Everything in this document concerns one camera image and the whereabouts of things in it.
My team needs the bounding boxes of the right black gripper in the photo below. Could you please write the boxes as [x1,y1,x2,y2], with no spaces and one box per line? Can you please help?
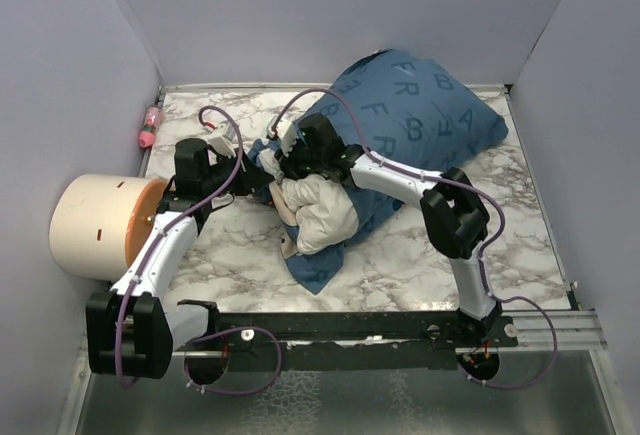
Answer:
[275,141,325,189]

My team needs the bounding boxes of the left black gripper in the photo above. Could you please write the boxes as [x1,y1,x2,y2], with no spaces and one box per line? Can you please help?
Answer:
[203,146,276,198]

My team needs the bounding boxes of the white pillow with red logo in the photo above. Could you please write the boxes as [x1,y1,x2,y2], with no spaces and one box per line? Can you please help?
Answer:
[257,148,359,258]

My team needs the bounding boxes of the blue lettered pillowcase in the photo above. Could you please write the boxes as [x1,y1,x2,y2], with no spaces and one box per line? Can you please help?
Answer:
[249,49,508,294]

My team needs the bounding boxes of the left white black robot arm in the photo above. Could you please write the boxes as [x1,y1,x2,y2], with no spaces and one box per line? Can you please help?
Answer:
[86,138,274,383]

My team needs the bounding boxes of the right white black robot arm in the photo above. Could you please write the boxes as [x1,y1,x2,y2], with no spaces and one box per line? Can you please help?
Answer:
[273,113,502,346]

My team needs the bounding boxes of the pink small bottle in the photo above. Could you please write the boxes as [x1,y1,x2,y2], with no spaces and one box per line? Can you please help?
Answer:
[138,105,163,149]

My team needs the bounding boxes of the cream cylinder with orange lid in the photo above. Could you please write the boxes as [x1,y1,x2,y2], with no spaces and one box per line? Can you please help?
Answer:
[49,174,168,282]

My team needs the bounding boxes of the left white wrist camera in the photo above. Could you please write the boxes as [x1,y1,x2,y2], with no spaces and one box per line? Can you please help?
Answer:
[207,122,238,157]

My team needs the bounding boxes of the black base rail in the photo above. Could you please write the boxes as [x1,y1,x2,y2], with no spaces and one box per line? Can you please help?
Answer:
[187,301,517,372]

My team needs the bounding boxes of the aluminium frame rail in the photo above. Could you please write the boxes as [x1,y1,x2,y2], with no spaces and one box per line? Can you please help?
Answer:
[510,281,608,352]

